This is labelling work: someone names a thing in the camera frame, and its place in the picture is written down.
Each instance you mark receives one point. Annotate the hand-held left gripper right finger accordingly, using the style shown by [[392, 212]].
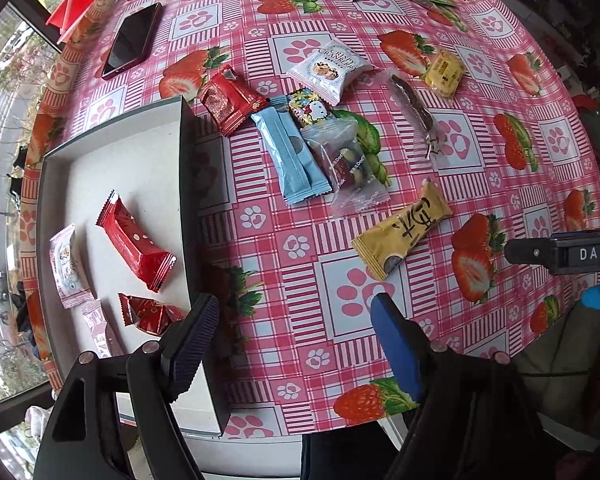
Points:
[[394, 345]]

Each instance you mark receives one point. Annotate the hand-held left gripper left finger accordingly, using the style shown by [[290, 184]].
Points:
[[192, 345]]

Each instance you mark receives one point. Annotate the grey cardboard box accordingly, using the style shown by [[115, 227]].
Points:
[[130, 170]]

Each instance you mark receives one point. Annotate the small red crumpled snack packet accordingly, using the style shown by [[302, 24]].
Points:
[[147, 312]]

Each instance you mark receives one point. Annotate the long yellow snack packet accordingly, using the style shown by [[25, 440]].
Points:
[[405, 230]]

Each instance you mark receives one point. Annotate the large red snack packet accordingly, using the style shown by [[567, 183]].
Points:
[[132, 240]]

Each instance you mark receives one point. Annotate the strawberry print tablecloth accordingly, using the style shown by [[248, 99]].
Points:
[[455, 170]]

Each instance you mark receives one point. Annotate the white pink snack packet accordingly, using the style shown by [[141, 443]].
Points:
[[67, 267]]

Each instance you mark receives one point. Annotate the clear chocolate snack packet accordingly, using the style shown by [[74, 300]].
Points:
[[347, 165]]

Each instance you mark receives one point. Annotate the light blue snack packet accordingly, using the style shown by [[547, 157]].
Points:
[[292, 155]]

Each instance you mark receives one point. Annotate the dark stick in clear wrapper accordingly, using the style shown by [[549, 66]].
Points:
[[415, 107]]

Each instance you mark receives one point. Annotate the small yellow snack packet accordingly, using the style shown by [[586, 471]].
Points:
[[444, 74]]

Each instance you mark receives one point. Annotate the dark red snack packet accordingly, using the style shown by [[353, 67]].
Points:
[[230, 100]]

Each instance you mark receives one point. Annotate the cartoon print snack packet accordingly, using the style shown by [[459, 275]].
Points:
[[307, 110]]

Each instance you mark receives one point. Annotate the white cracker packet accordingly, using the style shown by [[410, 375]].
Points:
[[330, 67]]

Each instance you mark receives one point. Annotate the dark red smartphone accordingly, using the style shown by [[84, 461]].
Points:
[[132, 40]]

